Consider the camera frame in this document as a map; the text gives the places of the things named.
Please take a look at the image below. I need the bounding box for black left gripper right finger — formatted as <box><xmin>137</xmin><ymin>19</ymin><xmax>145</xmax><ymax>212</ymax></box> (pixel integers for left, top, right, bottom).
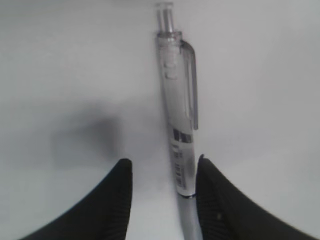
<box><xmin>195</xmin><ymin>154</ymin><xmax>314</xmax><ymax>240</ymax></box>

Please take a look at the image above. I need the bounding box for white grey pen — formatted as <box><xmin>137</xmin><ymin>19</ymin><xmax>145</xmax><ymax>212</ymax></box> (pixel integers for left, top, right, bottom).
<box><xmin>156</xmin><ymin>2</ymin><xmax>203</xmax><ymax>240</ymax></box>

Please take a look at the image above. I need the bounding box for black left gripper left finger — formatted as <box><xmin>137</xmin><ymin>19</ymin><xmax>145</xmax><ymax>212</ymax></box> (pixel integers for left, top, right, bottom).
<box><xmin>25</xmin><ymin>158</ymin><xmax>132</xmax><ymax>240</ymax></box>

